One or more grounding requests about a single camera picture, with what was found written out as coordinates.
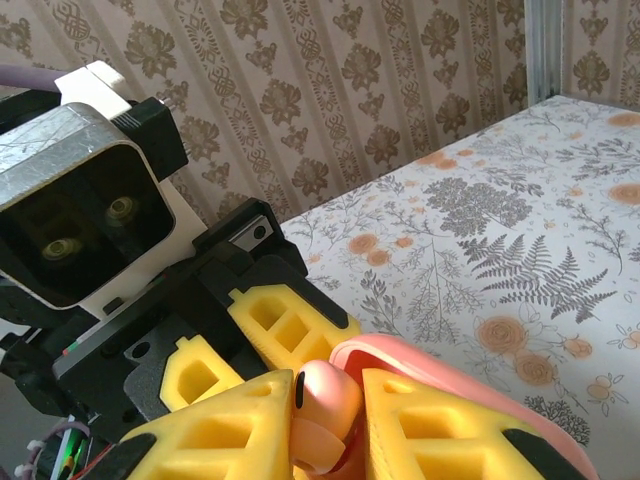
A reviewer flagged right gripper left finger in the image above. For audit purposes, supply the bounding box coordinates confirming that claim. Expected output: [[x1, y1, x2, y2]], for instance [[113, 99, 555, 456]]
[[92, 368, 297, 480]]

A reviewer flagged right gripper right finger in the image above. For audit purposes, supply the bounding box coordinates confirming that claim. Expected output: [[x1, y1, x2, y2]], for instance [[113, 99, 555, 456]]
[[361, 368, 589, 480]]

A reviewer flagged coral wireless earbud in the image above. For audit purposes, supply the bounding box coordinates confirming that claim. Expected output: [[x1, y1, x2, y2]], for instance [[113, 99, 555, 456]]
[[291, 358, 365, 476]]

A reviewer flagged coral earbud charging case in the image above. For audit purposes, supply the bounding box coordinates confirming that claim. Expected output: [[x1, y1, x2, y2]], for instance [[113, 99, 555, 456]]
[[328, 333, 601, 480]]

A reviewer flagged floral patterned table cover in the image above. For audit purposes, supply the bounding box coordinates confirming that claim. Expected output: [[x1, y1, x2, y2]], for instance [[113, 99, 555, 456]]
[[277, 94, 640, 480]]

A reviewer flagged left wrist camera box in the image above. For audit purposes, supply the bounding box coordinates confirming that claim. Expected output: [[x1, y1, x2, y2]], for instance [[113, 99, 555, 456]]
[[0, 59, 204, 319]]

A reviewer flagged aluminium frame post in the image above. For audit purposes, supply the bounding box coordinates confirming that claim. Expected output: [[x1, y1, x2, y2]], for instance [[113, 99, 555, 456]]
[[523, 0, 565, 110]]

